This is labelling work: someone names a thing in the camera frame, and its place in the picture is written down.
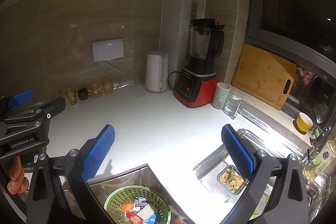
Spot white blue milk carton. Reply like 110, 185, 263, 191
132, 197, 148, 212

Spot orange mesh sponge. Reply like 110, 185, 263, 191
121, 203, 134, 213

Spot dish soap bottle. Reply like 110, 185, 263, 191
302, 140, 335, 182

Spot yellow bowl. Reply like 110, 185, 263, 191
295, 112, 313, 134

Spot chrome faucet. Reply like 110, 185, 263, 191
311, 126, 331, 153

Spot stainless steel sink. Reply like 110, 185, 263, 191
193, 129, 330, 223

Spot amber glass cup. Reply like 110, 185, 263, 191
88, 83, 102, 99
102, 78, 114, 95
65, 88, 77, 105

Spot green plastic trash basket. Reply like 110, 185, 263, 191
104, 185, 171, 223

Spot white wall socket cover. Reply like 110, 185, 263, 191
92, 39, 124, 62

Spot glass food container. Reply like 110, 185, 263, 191
217, 165, 248, 194

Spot person left hand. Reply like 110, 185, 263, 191
7, 157, 29, 194

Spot white electric kettle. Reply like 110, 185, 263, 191
145, 50, 169, 93

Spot bamboo cutting board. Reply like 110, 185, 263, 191
232, 44, 297, 110

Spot black blender power cable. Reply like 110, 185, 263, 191
167, 70, 182, 90

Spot white kettle power cable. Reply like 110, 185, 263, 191
105, 61, 150, 101

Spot clear glass mug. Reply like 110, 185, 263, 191
223, 93, 242, 119

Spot black and red blender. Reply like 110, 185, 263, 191
174, 18, 224, 108

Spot white foam block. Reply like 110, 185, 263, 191
137, 203, 158, 221

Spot red snack wrapper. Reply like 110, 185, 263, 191
126, 211, 143, 224

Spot white ceramic cup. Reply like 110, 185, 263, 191
212, 83, 231, 109

